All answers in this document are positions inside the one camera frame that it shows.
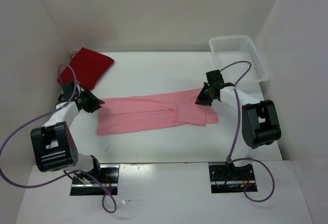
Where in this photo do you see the light pink t-shirt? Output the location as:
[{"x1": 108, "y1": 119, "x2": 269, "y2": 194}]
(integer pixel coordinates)
[{"x1": 96, "y1": 89, "x2": 219, "y2": 136}]

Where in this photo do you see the white plastic basket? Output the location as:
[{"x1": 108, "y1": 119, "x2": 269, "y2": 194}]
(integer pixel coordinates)
[{"x1": 209, "y1": 35, "x2": 270, "y2": 85}]

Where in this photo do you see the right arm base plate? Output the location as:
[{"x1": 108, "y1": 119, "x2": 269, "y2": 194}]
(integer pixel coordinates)
[{"x1": 208, "y1": 162, "x2": 258, "y2": 194}]

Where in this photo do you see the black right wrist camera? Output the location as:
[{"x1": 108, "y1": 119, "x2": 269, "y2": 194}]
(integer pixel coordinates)
[{"x1": 206, "y1": 70, "x2": 224, "y2": 86}]

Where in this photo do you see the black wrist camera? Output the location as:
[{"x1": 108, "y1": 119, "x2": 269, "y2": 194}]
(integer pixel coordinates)
[
  {"x1": 206, "y1": 70, "x2": 224, "y2": 86},
  {"x1": 57, "y1": 82, "x2": 79, "y2": 103}
]

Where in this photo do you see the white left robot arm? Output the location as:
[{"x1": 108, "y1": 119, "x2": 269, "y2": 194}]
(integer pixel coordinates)
[{"x1": 30, "y1": 89, "x2": 105, "y2": 177}]

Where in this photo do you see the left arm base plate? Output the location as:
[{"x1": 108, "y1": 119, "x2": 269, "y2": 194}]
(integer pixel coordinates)
[{"x1": 70, "y1": 164, "x2": 120, "y2": 196}]

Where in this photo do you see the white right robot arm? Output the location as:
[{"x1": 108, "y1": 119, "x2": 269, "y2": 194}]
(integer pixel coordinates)
[{"x1": 195, "y1": 83, "x2": 281, "y2": 181}]

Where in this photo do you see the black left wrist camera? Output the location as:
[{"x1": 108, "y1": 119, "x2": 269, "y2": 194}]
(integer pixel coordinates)
[{"x1": 57, "y1": 82, "x2": 79, "y2": 103}]

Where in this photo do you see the dark red t-shirt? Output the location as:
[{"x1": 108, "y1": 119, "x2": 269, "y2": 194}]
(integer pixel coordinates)
[{"x1": 69, "y1": 48, "x2": 115, "y2": 90}]

